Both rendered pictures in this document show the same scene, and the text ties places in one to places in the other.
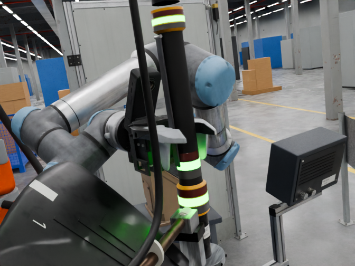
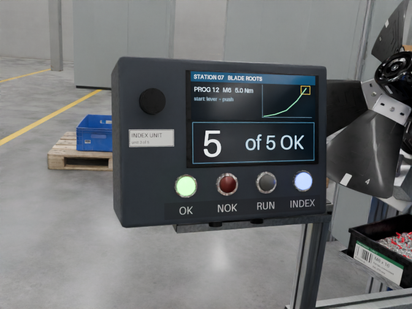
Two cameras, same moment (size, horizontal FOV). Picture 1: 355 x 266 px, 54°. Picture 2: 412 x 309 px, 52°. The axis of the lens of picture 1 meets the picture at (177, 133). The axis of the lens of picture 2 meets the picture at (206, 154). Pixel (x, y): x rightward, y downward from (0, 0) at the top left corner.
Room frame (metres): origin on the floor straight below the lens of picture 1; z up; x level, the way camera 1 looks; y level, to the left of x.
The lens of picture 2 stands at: (1.67, -0.32, 1.29)
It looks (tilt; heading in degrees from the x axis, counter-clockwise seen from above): 17 degrees down; 193
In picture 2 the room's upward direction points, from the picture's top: 4 degrees clockwise
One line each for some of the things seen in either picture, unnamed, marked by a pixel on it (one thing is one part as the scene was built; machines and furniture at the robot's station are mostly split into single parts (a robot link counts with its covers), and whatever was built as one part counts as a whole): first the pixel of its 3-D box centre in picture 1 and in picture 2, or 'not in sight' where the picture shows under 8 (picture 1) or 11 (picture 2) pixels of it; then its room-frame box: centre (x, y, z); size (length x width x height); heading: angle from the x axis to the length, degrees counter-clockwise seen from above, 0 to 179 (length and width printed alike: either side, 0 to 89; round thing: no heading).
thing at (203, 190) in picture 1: (192, 188); not in sight; (0.48, -0.01, 1.38); 0.04 x 0.04 x 0.01
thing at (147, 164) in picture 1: (149, 140); not in sight; (0.57, 0.05, 1.44); 0.12 x 0.08 x 0.09; 31
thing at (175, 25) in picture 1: (169, 27); not in sight; (0.48, -0.01, 1.60); 0.04 x 0.04 x 0.01
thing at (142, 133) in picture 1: (148, 132); not in sight; (0.51, 0.04, 1.46); 0.09 x 0.05 x 0.02; 21
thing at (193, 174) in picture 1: (189, 171); not in sight; (0.48, -0.01, 1.40); 0.03 x 0.03 x 0.01
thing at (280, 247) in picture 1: (277, 233); (309, 257); (1.06, -0.28, 0.96); 0.03 x 0.03 x 0.20; 31
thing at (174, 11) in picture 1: (167, 15); not in sight; (0.48, -0.01, 1.62); 0.04 x 0.04 x 0.01
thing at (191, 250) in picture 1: (196, 235); not in sight; (0.47, -0.01, 1.31); 0.09 x 0.07 x 0.10; 156
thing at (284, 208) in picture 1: (296, 200); (254, 213); (1.11, -0.37, 1.04); 0.24 x 0.03 x 0.03; 121
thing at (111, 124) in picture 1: (127, 132); not in sight; (0.64, 0.09, 1.44); 0.08 x 0.05 x 0.08; 121
